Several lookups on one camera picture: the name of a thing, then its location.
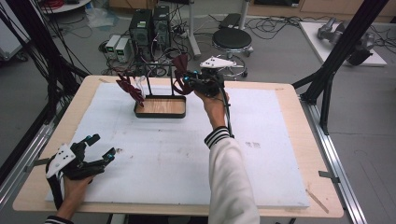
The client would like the black metal frame stand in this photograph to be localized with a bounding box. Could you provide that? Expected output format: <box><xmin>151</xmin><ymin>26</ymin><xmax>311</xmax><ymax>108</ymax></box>
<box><xmin>291</xmin><ymin>0</ymin><xmax>390</xmax><ymax>135</ymax></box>
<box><xmin>0</xmin><ymin>0</ymin><xmax>91</xmax><ymax>123</ymax></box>

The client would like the aluminium frame rail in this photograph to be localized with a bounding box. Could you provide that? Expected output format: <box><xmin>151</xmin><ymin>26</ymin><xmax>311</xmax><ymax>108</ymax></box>
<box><xmin>0</xmin><ymin>121</ymin><xmax>56</xmax><ymax>203</ymax></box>
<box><xmin>299</xmin><ymin>93</ymin><xmax>369</xmax><ymax>224</ymax></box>

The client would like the person's left hand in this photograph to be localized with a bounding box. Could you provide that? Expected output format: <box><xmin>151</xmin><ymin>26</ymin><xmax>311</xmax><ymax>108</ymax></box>
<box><xmin>55</xmin><ymin>175</ymin><xmax>95</xmax><ymax>220</ymax></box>

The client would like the tangle of black floor cables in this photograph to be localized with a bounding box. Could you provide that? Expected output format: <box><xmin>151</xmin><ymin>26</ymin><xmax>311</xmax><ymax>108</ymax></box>
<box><xmin>245</xmin><ymin>14</ymin><xmax>316</xmax><ymax>40</ymax></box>

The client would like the black flat box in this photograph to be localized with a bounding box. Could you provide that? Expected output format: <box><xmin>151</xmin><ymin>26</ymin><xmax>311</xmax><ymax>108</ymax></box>
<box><xmin>219</xmin><ymin>12</ymin><xmax>243</xmax><ymax>30</ymax></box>

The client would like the light wooden cabinet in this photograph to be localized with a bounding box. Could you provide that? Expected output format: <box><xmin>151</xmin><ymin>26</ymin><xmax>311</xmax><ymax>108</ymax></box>
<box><xmin>247</xmin><ymin>0</ymin><xmax>396</xmax><ymax>23</ymax></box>

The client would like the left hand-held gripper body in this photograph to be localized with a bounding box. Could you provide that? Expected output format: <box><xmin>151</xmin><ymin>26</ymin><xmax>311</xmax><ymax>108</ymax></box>
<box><xmin>46</xmin><ymin>141</ymin><xmax>106</xmax><ymax>181</ymax></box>

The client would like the white foam board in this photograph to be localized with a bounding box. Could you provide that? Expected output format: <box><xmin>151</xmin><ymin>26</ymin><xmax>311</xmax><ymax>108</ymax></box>
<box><xmin>45</xmin><ymin>82</ymin><xmax>311</xmax><ymax>209</ymax></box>

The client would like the round white table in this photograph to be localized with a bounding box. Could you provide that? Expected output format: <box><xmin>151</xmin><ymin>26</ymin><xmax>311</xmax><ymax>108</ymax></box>
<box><xmin>39</xmin><ymin>0</ymin><xmax>93</xmax><ymax>15</ymax></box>

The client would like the white power supply box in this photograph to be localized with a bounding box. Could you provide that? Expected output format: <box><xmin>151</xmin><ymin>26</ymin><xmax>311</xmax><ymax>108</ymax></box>
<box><xmin>115</xmin><ymin>37</ymin><xmax>132</xmax><ymax>63</ymax></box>
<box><xmin>105</xmin><ymin>35</ymin><xmax>122</xmax><ymax>54</ymax></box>

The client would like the clear plastic bag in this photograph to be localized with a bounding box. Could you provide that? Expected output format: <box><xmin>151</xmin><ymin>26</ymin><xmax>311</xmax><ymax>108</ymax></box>
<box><xmin>85</xmin><ymin>7</ymin><xmax>120</xmax><ymax>31</ymax></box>

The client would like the black rack with wooden tray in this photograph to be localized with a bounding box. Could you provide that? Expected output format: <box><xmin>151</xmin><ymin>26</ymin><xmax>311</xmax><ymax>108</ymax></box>
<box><xmin>134</xmin><ymin>63</ymin><xmax>188</xmax><ymax>119</ymax></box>

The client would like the black computer tower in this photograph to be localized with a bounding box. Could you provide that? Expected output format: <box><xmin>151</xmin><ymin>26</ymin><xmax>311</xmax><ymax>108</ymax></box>
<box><xmin>128</xmin><ymin>8</ymin><xmax>154</xmax><ymax>62</ymax></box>
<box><xmin>152</xmin><ymin>5</ymin><xmax>172</xmax><ymax>50</ymax></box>

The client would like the white floor board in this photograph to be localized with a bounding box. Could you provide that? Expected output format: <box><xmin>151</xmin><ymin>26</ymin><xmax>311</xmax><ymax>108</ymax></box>
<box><xmin>298</xmin><ymin>21</ymin><xmax>388</xmax><ymax>68</ymax></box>

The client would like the grey equipment case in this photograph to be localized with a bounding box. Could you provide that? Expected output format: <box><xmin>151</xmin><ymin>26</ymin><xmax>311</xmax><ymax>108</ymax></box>
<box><xmin>0</xmin><ymin>15</ymin><xmax>31</xmax><ymax>62</ymax></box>

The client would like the black round stool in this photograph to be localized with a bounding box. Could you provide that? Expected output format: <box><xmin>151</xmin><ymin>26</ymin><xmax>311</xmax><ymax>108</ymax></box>
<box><xmin>212</xmin><ymin>27</ymin><xmax>254</xmax><ymax>78</ymax></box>

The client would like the person's right hand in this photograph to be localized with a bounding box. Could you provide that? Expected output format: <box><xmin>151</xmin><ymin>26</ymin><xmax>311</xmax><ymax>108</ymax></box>
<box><xmin>194</xmin><ymin>89</ymin><xmax>232</xmax><ymax>131</ymax></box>

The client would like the thin wooden strip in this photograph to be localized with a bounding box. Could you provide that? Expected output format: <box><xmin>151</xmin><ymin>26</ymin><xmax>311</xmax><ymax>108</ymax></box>
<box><xmin>305</xmin><ymin>189</ymin><xmax>330</xmax><ymax>215</ymax></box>

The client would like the striped red bow tie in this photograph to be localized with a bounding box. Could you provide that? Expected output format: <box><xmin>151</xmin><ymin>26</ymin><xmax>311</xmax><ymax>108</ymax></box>
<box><xmin>115</xmin><ymin>73</ymin><xmax>148</xmax><ymax>108</ymax></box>

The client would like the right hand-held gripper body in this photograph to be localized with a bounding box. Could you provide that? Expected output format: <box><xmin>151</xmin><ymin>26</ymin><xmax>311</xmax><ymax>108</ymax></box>
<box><xmin>195</xmin><ymin>55</ymin><xmax>237</xmax><ymax>98</ymax></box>

